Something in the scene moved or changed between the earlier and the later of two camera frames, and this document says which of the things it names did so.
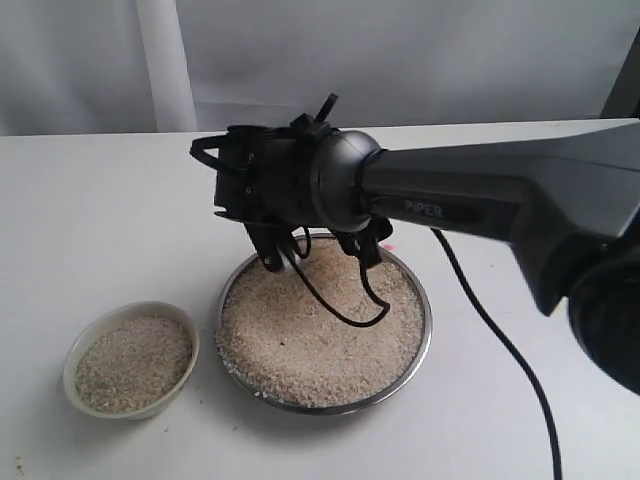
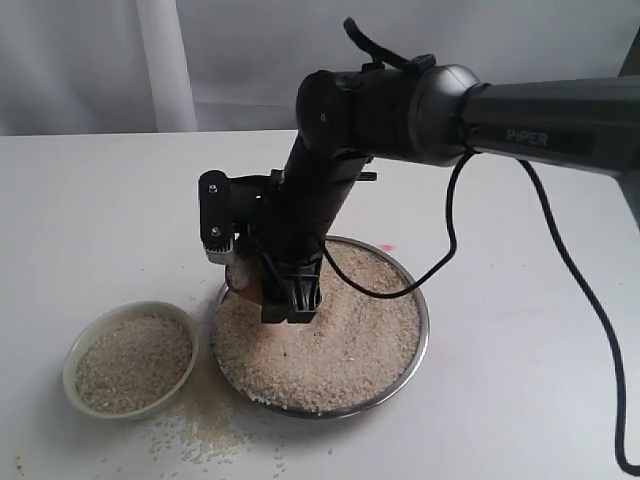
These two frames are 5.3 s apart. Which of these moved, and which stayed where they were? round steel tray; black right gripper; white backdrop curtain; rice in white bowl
Moved: black right gripper
Stayed: round steel tray; white backdrop curtain; rice in white bowl
